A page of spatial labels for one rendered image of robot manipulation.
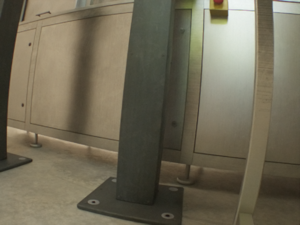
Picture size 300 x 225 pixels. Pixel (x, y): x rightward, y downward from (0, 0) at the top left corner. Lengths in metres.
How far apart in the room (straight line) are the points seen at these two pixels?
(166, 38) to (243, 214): 0.50
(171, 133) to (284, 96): 0.46
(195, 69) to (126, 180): 0.48
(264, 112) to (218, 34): 0.61
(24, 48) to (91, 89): 0.63
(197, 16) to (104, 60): 0.45
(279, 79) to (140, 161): 0.58
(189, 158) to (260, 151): 0.57
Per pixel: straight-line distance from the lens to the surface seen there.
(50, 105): 1.21
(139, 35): 0.66
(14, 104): 1.48
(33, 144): 1.40
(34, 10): 1.88
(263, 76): 0.32
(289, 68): 0.88
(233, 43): 0.87
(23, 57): 1.46
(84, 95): 1.05
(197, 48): 0.88
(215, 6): 0.88
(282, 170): 0.89
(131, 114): 0.63
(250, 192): 0.33
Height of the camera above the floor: 0.31
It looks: 3 degrees down
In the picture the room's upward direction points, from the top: 5 degrees clockwise
